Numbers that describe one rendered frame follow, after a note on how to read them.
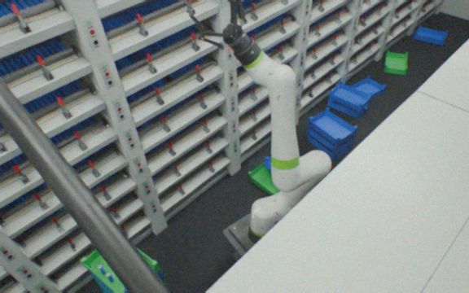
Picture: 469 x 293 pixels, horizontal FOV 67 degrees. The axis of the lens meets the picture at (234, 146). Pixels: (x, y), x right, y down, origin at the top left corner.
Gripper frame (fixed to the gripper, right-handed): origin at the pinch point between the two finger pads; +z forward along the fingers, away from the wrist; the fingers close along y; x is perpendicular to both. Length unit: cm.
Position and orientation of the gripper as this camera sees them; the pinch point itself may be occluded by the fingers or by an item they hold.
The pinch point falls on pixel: (206, 2)
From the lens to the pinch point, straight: 129.1
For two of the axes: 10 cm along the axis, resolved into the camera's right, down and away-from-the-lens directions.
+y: 6.6, -7.5, 0.2
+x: 4.4, 3.7, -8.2
